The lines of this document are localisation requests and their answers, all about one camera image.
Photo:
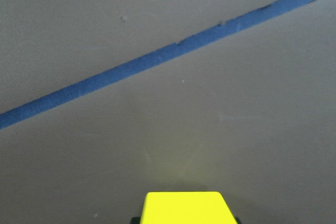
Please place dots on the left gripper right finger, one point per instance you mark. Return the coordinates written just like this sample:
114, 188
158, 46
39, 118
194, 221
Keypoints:
237, 220

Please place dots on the yellow wooden block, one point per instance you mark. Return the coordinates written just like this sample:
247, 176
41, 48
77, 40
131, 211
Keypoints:
186, 207

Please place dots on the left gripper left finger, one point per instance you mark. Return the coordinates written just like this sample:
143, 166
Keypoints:
135, 220

